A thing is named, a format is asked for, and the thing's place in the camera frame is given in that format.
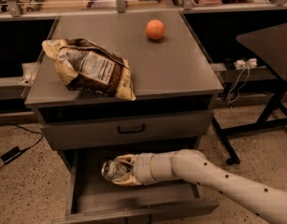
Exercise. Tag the orange fruit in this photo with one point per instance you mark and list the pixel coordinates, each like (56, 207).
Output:
(155, 30)

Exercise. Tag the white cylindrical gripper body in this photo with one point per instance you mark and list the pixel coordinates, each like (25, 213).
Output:
(142, 168)

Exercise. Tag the black side table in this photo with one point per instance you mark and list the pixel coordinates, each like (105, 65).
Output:
(270, 46)

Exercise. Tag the crushed silver soda can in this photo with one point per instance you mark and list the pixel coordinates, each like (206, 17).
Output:
(114, 170)

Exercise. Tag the open grey lower drawer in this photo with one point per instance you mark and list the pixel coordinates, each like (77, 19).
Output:
(91, 199)

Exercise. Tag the brown yellow chip bag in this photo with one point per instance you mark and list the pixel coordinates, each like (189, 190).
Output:
(83, 65)

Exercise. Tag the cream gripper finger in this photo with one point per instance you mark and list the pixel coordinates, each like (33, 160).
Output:
(127, 180)
(128, 159)

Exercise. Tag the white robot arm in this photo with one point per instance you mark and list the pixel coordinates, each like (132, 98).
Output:
(192, 166)

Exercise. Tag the black power adapter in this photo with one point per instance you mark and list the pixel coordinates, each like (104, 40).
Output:
(11, 155)

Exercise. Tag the white power plugs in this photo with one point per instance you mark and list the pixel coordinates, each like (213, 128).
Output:
(250, 63)

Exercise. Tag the black drawer handle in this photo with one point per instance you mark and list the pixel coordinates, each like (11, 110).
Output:
(127, 130)

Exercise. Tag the grey drawer cabinet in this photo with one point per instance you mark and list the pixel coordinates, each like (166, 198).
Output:
(169, 75)

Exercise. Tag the closed grey drawer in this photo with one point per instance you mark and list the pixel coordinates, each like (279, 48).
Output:
(103, 132)

